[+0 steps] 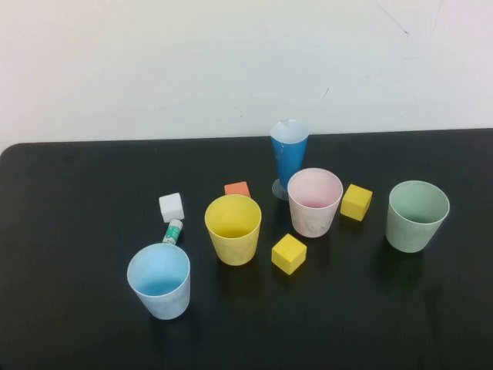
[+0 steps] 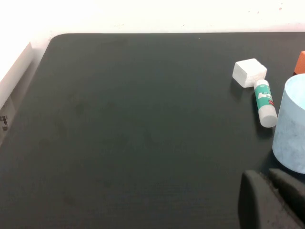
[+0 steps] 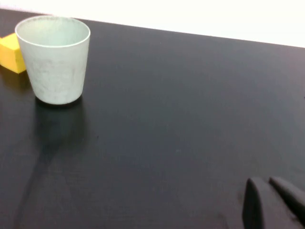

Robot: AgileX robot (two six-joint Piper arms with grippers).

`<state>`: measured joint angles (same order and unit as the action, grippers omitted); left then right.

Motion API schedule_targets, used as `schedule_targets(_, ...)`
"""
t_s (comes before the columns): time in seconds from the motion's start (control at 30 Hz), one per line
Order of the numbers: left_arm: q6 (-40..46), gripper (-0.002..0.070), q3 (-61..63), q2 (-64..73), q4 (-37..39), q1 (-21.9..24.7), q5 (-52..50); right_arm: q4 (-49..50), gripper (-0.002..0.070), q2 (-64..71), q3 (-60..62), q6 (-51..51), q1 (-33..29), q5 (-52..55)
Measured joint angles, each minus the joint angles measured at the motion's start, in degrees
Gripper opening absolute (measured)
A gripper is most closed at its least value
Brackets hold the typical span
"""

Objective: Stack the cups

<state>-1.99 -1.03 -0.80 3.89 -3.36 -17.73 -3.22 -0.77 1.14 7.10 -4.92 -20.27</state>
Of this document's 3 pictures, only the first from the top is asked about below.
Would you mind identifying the pink plastic cup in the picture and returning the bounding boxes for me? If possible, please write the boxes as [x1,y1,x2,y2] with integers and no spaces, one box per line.
[287,167,344,238]

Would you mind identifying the light blue plastic cup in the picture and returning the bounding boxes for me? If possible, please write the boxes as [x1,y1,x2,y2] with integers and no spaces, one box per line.
[126,242,192,321]

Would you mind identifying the green plastic cup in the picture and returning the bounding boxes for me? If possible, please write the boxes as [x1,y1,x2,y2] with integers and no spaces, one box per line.
[385,180,451,254]

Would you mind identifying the orange foam cube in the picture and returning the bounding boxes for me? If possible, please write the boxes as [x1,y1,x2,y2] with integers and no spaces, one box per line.
[223,181,252,199]

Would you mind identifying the blue paper cone on stand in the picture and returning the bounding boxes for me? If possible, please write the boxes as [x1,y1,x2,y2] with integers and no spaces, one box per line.
[269,119,310,201]

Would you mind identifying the yellow plastic cup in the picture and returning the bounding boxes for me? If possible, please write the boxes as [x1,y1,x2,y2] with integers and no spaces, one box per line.
[204,194,263,266]

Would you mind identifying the white foam cube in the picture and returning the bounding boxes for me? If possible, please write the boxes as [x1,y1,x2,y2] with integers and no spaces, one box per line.
[158,192,185,224]

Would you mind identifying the yellow foam cube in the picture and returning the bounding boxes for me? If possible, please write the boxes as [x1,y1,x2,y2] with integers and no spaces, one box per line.
[271,233,308,276]
[340,183,374,222]

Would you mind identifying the white green glue stick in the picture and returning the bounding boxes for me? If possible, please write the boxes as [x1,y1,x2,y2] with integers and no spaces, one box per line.
[162,218,183,246]

